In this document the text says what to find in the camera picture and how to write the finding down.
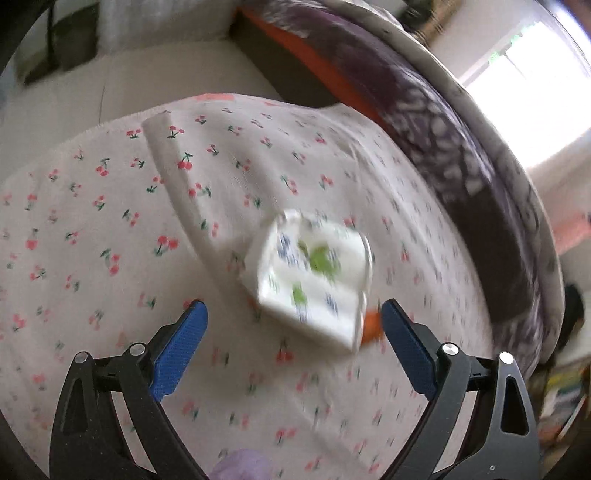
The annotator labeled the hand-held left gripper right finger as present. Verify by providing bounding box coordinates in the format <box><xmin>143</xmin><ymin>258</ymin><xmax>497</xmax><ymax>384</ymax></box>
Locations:
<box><xmin>379</xmin><ymin>298</ymin><xmax>541</xmax><ymax>480</ymax></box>

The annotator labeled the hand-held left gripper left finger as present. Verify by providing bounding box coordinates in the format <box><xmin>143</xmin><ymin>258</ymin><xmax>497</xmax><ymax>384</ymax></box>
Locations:
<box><xmin>48</xmin><ymin>299</ymin><xmax>209</xmax><ymax>480</ymax></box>

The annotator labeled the white tissue packet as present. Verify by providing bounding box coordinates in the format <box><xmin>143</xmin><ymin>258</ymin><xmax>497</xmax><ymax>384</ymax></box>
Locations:
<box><xmin>238</xmin><ymin>209</ymin><xmax>375</xmax><ymax>355</ymax></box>

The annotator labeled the purple plastic bag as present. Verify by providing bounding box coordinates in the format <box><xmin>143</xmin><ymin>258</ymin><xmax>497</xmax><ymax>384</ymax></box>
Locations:
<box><xmin>208</xmin><ymin>450</ymin><xmax>273</xmax><ymax>480</ymax></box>

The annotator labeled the small orange wrapper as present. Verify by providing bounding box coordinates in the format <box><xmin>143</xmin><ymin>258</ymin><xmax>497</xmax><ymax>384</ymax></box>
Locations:
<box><xmin>360</xmin><ymin>309</ymin><xmax>384</xmax><ymax>344</ymax></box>

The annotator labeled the cherry print cloth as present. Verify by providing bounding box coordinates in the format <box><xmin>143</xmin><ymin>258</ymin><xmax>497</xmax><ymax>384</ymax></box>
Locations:
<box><xmin>0</xmin><ymin>92</ymin><xmax>504</xmax><ymax>480</ymax></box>

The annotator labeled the row of books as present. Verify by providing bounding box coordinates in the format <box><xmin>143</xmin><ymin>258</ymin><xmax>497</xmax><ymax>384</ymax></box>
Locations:
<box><xmin>538</xmin><ymin>360</ymin><xmax>587</xmax><ymax>444</ymax></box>

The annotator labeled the black bag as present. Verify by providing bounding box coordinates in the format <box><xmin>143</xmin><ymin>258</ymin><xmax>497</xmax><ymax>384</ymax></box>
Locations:
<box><xmin>556</xmin><ymin>284</ymin><xmax>587</xmax><ymax>352</ymax></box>

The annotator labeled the pink striped cloth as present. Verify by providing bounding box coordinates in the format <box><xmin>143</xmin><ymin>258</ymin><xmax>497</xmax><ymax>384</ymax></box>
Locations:
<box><xmin>549</xmin><ymin>203</ymin><xmax>591</xmax><ymax>254</ymax></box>

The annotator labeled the purple patterned quilt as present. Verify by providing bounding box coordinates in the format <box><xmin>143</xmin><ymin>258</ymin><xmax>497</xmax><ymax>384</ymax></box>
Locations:
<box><xmin>240</xmin><ymin>0</ymin><xmax>566</xmax><ymax>365</ymax></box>

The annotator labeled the bright window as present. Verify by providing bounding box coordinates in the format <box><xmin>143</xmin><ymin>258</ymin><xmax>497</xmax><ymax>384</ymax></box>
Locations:
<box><xmin>462</xmin><ymin>21</ymin><xmax>591</xmax><ymax>171</ymax></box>

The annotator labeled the black bin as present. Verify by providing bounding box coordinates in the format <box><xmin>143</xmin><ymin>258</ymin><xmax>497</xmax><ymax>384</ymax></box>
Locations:
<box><xmin>48</xmin><ymin>2</ymin><xmax>100</xmax><ymax>72</ymax></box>

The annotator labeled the orange bed frame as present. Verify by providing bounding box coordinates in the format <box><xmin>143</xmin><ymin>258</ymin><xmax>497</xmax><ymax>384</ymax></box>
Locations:
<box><xmin>231</xmin><ymin>7</ymin><xmax>389</xmax><ymax>125</ymax></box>

